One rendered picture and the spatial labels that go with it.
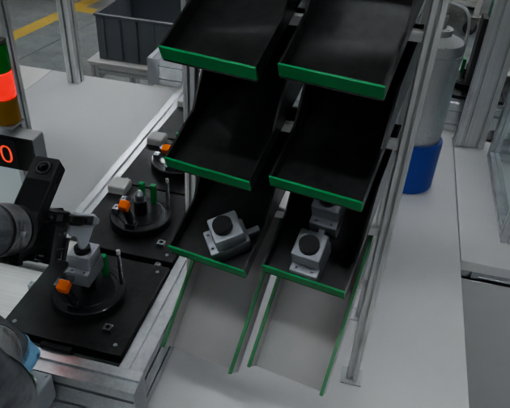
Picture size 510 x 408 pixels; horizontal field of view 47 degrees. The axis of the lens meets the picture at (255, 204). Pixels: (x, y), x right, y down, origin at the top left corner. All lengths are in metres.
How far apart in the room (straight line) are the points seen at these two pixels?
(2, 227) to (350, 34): 0.51
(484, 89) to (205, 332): 1.26
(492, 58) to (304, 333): 1.18
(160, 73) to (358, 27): 1.52
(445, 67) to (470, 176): 0.44
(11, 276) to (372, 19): 0.92
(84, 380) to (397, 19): 0.75
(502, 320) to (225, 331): 0.88
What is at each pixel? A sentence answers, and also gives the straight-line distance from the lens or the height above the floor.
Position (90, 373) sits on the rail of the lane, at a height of 0.96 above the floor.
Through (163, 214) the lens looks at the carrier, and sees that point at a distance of 1.34.
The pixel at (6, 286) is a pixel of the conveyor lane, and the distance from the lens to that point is 1.33.
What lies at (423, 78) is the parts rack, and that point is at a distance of 0.82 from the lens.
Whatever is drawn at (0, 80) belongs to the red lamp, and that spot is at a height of 1.35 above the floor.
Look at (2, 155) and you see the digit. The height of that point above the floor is 1.20.
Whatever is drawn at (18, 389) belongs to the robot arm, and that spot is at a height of 1.43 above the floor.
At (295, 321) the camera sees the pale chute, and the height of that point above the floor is 1.06.
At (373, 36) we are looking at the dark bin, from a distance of 0.76.
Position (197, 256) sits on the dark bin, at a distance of 0.89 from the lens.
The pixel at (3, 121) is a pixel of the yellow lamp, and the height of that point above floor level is 1.27.
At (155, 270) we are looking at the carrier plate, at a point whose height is 0.97.
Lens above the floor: 1.80
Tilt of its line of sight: 36 degrees down
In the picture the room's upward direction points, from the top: 4 degrees clockwise
